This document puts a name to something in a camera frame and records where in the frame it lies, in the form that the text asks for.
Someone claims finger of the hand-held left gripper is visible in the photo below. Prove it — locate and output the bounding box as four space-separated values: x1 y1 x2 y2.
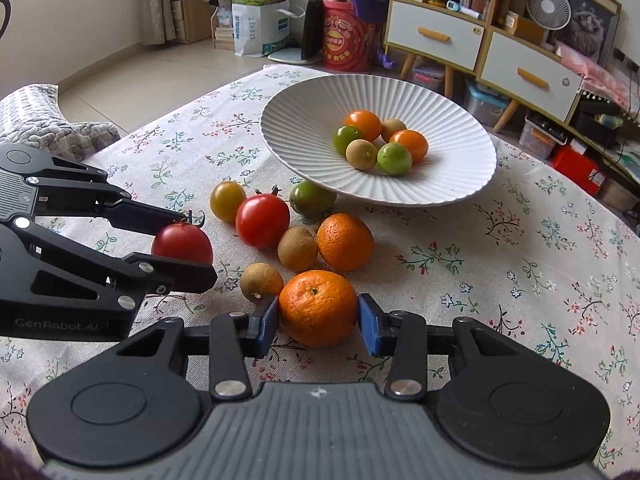
0 144 188 237
12 224 218 312

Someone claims pink cloth cover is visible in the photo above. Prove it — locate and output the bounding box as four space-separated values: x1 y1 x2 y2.
555 42 640 111

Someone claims tall wooden cabinet white drawer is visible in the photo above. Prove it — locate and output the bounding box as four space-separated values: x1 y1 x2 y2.
382 0 503 98

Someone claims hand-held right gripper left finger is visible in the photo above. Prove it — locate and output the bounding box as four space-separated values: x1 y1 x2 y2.
117 296 279 402

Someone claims grey quilted cushion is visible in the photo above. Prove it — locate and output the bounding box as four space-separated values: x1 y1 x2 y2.
0 83 121 163

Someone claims clear storage box blue lid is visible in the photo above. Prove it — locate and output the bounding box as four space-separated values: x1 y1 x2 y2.
462 80 511 128

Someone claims wall power outlet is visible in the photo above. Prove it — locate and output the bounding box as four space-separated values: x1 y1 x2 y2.
612 47 640 73

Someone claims floral tablecloth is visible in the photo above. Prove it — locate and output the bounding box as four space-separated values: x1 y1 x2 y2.
0 64 640 480

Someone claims black storage basket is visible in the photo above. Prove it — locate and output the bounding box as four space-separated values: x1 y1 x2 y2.
575 92 626 136

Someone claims red tomato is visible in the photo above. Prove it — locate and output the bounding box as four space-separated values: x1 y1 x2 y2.
151 212 214 266
235 187 291 249

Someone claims clear storage box black lid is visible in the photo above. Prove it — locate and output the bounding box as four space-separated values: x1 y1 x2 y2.
519 112 571 161

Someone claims low wooden cabinet with drawers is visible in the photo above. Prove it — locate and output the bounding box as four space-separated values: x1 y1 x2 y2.
570 85 640 211

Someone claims black panel on white base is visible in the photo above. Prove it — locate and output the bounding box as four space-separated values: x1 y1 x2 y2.
270 0 328 66

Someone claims white blue thermometer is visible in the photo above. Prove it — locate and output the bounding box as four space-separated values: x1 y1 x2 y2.
445 0 483 19

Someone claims large mandarin orange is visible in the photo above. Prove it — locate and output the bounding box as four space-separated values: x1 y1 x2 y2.
278 270 359 348

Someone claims small green tomato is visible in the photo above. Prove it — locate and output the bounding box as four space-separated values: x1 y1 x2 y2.
333 125 365 156

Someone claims yellow cherry tomato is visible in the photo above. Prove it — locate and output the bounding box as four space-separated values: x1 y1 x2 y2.
209 180 247 223

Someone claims small cardboard box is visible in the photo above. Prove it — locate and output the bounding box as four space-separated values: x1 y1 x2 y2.
504 10 546 43

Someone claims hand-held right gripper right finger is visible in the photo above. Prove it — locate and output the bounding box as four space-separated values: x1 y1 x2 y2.
357 292 523 402

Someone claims white ribbed plate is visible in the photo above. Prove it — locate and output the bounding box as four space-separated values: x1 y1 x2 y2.
259 74 498 207

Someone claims beige curtain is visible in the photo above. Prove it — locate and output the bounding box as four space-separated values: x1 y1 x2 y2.
141 0 177 46

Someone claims white paper shopping bag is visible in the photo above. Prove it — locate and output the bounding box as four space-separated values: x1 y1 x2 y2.
231 0 292 58

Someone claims small mandarin orange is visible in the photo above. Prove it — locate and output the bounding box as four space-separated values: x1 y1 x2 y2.
317 213 375 272

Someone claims purple plush toy with hat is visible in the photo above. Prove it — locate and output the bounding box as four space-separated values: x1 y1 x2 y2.
341 0 398 71

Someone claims orange cherry tomato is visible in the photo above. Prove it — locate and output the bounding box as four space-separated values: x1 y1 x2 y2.
389 129 429 163
344 110 383 142

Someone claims red cardboard box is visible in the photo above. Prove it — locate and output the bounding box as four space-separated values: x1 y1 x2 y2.
550 144 608 197

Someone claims clear storage box pink lid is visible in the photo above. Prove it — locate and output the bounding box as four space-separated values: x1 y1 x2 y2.
412 62 446 93

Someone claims framed cat picture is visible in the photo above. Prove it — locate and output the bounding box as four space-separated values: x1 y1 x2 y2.
545 0 622 63

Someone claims white desk fan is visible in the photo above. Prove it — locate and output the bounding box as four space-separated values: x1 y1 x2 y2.
525 0 572 36

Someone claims red printed bucket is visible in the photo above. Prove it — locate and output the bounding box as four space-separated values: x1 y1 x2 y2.
321 0 381 73

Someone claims wooden bookshelf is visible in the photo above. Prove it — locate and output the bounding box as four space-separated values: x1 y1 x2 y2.
167 0 236 45

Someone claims short wooden cabinet white drawer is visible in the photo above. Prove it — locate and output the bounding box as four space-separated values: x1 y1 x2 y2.
475 25 586 133

